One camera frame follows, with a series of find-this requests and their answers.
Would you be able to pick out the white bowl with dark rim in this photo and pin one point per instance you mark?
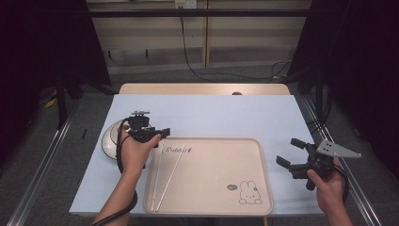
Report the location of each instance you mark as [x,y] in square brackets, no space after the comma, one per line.
[115,136]

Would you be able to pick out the small black stick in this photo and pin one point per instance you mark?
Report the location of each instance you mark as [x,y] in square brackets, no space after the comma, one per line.
[84,133]

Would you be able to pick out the wooden table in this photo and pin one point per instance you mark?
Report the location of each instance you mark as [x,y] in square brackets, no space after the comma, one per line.
[188,88]

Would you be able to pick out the metal floor rail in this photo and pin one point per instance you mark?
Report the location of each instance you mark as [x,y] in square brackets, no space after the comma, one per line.
[40,169]
[363,202]

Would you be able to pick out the person's left hand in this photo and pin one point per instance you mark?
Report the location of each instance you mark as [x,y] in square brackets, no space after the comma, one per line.
[135,157]

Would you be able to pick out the beige tray with rabbit print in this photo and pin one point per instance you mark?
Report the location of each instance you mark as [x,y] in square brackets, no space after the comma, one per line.
[213,179]

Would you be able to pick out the black metal stand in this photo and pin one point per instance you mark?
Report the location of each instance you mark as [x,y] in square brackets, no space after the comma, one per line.
[61,100]
[319,94]

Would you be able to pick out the yellow floor strip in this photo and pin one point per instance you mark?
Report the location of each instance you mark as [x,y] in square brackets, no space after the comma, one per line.
[51,102]

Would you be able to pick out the wooden wall post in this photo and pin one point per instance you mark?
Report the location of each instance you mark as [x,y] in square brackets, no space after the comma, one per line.
[206,31]

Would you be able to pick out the black horizontal frame bar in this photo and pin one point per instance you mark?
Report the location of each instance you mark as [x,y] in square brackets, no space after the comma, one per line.
[188,13]

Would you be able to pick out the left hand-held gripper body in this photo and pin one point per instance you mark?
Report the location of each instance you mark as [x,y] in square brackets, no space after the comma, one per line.
[139,125]

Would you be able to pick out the pale blue table mat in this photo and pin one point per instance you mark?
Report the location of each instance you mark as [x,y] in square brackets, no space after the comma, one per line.
[204,116]

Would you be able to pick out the dark curtain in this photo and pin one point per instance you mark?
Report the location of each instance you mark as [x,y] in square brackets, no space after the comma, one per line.
[31,47]
[360,62]

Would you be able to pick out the person's right hand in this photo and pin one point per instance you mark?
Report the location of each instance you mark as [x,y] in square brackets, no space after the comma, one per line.
[331,191]

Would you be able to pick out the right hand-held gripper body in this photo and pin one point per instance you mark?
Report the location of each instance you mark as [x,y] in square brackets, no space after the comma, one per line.
[335,150]

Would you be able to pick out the white plate with dark rim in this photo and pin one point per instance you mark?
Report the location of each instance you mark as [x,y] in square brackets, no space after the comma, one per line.
[106,144]

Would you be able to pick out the white wall outlet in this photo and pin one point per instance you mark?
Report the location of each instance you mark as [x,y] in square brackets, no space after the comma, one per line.
[186,3]

